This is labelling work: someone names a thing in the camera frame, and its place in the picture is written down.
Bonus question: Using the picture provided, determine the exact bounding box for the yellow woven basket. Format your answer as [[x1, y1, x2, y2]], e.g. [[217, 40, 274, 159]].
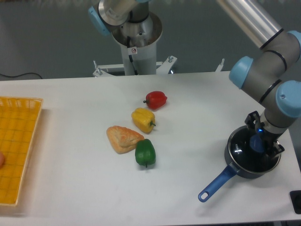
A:
[[0, 96, 43, 206]]

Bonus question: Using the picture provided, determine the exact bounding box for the blue saucepan with handle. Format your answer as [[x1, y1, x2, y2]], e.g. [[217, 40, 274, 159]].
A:
[[198, 126, 284, 202]]

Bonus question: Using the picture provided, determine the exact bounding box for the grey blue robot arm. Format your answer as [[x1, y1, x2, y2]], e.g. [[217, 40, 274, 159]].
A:
[[88, 0, 301, 161]]

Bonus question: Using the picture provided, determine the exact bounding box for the red bell pepper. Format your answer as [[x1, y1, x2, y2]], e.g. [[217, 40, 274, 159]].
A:
[[143, 91, 167, 110]]

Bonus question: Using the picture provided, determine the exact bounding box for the glass pot lid blue knob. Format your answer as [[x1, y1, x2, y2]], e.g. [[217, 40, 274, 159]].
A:
[[224, 125, 280, 178]]

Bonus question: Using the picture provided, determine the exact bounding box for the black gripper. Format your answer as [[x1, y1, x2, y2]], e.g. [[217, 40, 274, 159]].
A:
[[245, 111, 284, 165]]

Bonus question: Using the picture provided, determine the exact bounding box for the triangular puff pastry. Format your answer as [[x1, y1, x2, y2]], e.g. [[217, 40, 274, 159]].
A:
[[106, 126, 144, 154]]

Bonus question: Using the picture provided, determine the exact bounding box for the yellow bell pepper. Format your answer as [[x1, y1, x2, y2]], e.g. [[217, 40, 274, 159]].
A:
[[131, 108, 156, 134]]

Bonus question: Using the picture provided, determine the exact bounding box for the black box at table edge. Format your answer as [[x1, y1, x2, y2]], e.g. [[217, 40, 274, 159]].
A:
[[289, 190, 301, 214]]

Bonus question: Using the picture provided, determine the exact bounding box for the green bell pepper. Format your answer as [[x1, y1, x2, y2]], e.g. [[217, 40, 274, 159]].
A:
[[135, 139, 156, 168]]

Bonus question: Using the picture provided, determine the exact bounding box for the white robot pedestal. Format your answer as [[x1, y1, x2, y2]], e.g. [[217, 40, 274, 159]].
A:
[[92, 11, 225, 78]]

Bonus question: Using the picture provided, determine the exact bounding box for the black cable on floor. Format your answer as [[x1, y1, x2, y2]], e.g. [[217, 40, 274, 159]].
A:
[[0, 72, 43, 79]]

